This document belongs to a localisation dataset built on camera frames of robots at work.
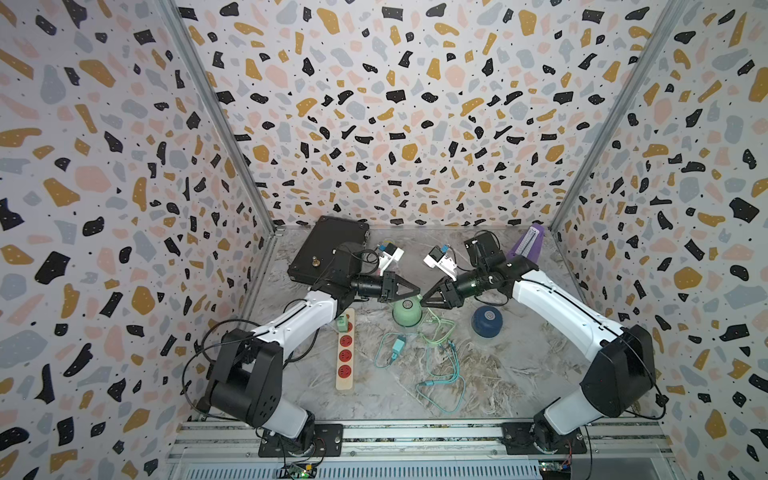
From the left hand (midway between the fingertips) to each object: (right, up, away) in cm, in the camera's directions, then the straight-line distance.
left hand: (419, 294), depth 73 cm
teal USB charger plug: (-5, -17, +13) cm, 22 cm away
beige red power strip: (-21, -19, +12) cm, 31 cm away
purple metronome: (+39, +13, +26) cm, 49 cm away
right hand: (+2, -2, +1) cm, 3 cm away
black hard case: (-33, +17, +40) cm, 55 cm away
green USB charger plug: (-22, -10, +13) cm, 27 cm away
